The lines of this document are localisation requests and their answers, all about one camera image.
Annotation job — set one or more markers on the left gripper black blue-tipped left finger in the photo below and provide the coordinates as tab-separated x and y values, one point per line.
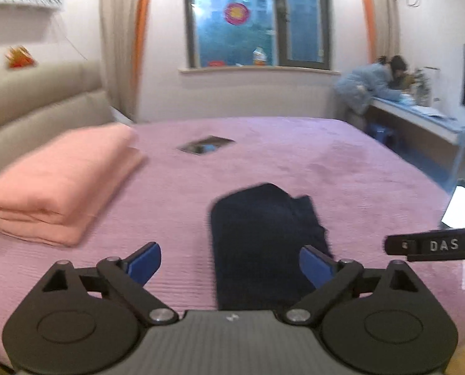
111	293

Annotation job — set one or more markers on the navy striped hooded jacket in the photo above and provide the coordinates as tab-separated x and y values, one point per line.
257	234

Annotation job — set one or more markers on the orange plush toy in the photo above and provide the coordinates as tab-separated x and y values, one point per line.
19	57

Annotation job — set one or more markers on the window with dark frame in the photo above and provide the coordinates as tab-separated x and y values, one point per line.
293	33

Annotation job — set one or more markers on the white wall shelf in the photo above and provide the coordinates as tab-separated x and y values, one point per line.
26	19

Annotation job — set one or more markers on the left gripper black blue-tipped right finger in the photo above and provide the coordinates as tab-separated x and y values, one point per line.
337	282

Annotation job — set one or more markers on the folded pink blanket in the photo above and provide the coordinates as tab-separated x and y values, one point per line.
53	194

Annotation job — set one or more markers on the beige orange left curtain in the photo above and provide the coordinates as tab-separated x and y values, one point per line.
123	31

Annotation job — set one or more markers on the dark tablet on bed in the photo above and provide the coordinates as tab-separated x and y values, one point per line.
206	145

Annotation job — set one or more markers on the red box on windowsill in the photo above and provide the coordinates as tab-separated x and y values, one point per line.
216	63

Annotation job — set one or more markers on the plastic bottle on windowsill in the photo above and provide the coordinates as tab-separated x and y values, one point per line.
259	57

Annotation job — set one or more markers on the pink quilted bedspread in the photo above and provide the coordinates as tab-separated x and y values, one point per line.
361	193

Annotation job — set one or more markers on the blue plastic stool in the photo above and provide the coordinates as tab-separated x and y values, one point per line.
386	136

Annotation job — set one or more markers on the beige orange curtain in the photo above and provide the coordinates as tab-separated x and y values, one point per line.
123	31
382	26

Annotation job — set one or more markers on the beige padded headboard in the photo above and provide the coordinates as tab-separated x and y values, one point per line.
39	103

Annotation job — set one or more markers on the open laptop at bedside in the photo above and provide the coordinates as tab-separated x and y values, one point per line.
454	214

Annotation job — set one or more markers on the beige orange right curtain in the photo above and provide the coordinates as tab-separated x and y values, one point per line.
382	26

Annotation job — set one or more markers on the white wall desk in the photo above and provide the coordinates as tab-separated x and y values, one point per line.
447	129

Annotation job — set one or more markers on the person in blue robe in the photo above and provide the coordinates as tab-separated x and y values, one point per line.
357	89

